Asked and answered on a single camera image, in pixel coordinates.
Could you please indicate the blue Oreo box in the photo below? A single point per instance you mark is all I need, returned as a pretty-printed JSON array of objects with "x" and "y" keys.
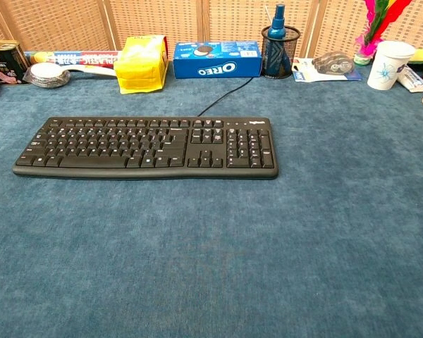
[{"x": 216, "y": 60}]

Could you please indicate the white paper cup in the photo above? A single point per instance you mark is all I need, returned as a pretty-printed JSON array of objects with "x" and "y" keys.
[{"x": 386, "y": 67}]

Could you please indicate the black gold luncheon meat can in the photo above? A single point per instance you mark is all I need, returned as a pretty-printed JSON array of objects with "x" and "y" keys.
[{"x": 5, "y": 65}]

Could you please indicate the black mesh pen holder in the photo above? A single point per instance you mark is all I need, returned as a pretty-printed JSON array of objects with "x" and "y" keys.
[{"x": 280, "y": 56}]

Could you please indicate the toothpaste box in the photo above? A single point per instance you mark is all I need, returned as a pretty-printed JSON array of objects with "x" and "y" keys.
[{"x": 414, "y": 79}]

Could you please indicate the blue table mat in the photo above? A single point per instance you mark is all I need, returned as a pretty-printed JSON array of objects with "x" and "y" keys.
[{"x": 211, "y": 246}]

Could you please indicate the correction tape blister pack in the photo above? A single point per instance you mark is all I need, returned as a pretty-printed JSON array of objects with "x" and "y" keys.
[{"x": 324, "y": 70}]

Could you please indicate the plastic wrap box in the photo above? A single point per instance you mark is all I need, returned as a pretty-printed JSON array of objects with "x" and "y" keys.
[{"x": 70, "y": 58}]

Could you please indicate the black computer keyboard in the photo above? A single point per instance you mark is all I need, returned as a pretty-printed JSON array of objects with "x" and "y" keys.
[{"x": 144, "y": 151}]

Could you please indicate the yellow wafer pack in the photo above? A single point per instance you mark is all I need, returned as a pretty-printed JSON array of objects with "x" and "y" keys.
[{"x": 141, "y": 67}]

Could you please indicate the blue spray bottle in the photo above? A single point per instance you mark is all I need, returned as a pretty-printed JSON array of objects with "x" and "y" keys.
[{"x": 277, "y": 21}]

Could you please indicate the colourful feather shuttlecock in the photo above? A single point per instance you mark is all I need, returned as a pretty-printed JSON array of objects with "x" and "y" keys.
[{"x": 372, "y": 35}]

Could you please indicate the wicker folding screen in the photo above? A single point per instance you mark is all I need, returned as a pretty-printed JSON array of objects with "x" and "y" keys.
[{"x": 74, "y": 21}]

